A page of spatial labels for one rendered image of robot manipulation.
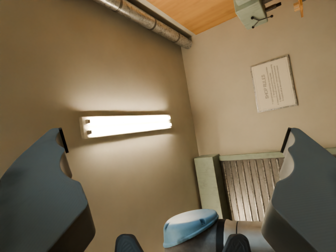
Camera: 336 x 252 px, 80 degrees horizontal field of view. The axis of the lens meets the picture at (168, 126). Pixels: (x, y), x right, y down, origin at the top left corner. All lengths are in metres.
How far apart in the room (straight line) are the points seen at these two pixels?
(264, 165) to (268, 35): 1.70
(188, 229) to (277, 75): 2.72
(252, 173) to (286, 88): 1.20
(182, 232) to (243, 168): 2.72
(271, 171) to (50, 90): 2.65
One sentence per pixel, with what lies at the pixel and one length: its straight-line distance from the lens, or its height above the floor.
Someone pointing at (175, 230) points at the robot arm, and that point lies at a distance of 0.42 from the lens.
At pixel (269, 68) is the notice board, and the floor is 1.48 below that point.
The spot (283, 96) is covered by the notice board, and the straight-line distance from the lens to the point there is 2.96.
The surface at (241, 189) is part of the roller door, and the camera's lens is 3.21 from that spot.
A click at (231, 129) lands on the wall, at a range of 3.10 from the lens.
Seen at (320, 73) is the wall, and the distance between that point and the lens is 2.99.
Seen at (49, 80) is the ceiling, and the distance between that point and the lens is 1.79.
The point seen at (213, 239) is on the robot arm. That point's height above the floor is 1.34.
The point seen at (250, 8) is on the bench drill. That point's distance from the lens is 2.30.
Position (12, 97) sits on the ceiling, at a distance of 1.66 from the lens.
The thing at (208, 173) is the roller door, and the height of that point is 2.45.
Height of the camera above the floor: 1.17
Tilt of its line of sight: 35 degrees up
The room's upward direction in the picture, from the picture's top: 101 degrees counter-clockwise
